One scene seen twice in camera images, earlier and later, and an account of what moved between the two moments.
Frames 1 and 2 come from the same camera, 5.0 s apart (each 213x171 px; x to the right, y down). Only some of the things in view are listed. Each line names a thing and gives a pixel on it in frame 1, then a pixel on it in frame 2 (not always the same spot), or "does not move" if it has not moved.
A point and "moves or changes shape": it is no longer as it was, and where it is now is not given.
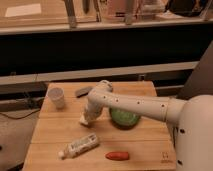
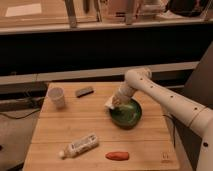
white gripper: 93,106 to 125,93
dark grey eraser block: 82,91 does not move
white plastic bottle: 78,146 does not move
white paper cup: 57,96 does not move
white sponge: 82,120 moves or changes shape
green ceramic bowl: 122,119 does not move
